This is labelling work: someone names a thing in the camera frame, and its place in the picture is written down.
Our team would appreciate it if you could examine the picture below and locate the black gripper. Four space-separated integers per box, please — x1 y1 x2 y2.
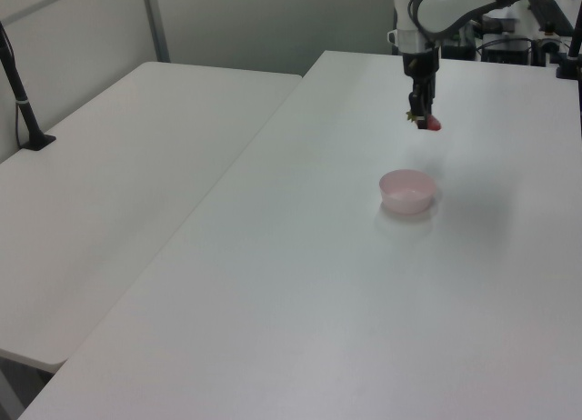
400 45 442 132

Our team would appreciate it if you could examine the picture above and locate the red toy strawberry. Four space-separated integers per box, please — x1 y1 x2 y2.
406 111 443 133

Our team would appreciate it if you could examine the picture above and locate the pink plastic bowl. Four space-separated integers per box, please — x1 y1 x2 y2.
377 167 437 215

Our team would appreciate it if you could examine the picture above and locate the black equipment box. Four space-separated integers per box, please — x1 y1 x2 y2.
475 37 547 67

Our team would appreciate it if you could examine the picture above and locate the black background monitor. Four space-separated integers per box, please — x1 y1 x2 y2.
527 0 577 37

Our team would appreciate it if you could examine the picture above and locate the white side table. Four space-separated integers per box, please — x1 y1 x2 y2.
0 60 305 367

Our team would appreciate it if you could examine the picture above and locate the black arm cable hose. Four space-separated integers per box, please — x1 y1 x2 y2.
407 0 549 46

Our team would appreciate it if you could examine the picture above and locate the grey metal partition post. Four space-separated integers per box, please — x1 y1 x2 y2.
139 0 171 65

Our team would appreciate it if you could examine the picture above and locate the black camera pole with cable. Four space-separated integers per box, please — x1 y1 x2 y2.
0 20 58 152

